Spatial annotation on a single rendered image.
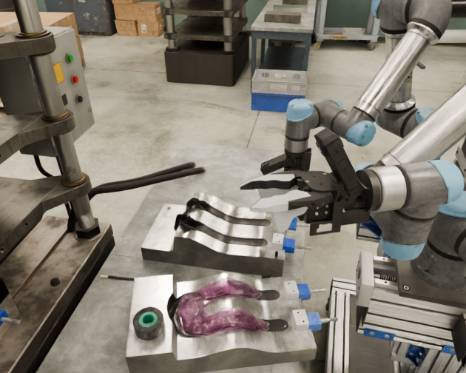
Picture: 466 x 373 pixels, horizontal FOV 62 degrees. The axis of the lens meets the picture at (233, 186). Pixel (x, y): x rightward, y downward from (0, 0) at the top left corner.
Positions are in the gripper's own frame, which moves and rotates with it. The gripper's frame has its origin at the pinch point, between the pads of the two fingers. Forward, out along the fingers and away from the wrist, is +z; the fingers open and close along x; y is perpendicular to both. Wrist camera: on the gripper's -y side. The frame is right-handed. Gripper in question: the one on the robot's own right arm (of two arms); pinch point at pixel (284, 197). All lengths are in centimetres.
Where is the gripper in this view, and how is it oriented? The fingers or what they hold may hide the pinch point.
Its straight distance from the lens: 135.3
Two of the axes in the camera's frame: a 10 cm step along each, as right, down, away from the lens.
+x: 1.8, -5.6, 8.1
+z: 0.0, 8.2, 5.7
